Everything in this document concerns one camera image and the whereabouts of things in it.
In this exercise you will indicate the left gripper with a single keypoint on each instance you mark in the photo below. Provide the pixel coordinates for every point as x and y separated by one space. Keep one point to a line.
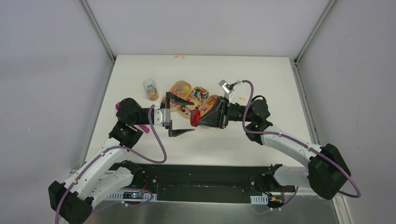
162 116

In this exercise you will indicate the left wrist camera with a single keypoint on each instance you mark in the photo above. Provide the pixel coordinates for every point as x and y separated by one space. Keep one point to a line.
161 117

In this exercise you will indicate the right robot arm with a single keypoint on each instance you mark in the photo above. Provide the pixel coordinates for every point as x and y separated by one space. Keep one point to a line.
323 167

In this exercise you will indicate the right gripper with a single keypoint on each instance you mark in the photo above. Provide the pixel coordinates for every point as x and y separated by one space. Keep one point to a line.
211 119

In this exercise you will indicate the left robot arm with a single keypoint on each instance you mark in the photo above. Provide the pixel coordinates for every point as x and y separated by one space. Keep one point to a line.
75 198

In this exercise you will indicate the tray of popsicle candies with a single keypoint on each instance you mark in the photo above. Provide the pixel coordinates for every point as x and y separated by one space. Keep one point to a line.
208 104

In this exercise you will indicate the magenta plastic scoop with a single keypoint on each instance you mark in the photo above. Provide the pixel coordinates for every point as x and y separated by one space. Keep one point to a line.
144 128

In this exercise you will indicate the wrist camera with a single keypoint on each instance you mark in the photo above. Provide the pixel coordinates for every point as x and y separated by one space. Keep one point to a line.
161 117
228 89

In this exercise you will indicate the clear plastic jar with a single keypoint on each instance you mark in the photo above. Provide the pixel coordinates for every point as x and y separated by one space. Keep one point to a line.
150 88

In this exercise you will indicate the tray of lollipop candies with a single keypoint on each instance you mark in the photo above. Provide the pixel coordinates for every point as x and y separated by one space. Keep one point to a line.
197 95

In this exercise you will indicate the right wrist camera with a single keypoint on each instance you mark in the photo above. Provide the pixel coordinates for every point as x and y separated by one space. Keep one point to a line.
228 89

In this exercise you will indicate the tray of gummy candies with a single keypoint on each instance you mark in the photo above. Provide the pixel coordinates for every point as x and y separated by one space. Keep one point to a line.
180 89

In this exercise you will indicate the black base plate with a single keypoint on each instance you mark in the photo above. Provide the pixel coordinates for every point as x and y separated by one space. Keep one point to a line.
208 184

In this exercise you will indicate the red jar lid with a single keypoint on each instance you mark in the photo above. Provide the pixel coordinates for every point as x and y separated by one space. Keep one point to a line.
195 117

